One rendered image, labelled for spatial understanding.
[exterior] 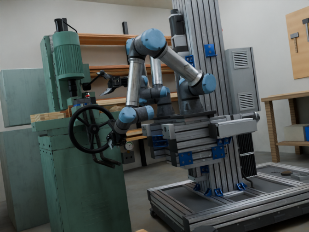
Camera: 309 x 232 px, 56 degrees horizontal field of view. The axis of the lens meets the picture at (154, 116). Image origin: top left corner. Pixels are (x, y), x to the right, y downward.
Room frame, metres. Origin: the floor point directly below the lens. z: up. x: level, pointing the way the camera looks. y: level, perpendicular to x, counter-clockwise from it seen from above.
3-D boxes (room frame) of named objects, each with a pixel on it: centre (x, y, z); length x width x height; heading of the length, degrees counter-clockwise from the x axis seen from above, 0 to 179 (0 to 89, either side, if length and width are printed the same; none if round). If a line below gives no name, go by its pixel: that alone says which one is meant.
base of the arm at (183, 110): (1.87, -0.24, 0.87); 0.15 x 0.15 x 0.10
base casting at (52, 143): (2.12, 0.59, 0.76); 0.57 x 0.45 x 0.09; 29
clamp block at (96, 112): (1.85, 0.43, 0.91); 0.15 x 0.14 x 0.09; 119
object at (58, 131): (1.96, 0.50, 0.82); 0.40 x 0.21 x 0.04; 119
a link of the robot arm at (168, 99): (2.34, -0.08, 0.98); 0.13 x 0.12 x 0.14; 83
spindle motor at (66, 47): (2.02, 0.53, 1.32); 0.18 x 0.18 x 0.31
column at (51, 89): (2.27, 0.67, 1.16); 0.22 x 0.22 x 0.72; 29
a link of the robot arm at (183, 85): (1.86, -0.25, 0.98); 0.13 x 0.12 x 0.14; 32
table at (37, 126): (1.93, 0.47, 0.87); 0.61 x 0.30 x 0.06; 119
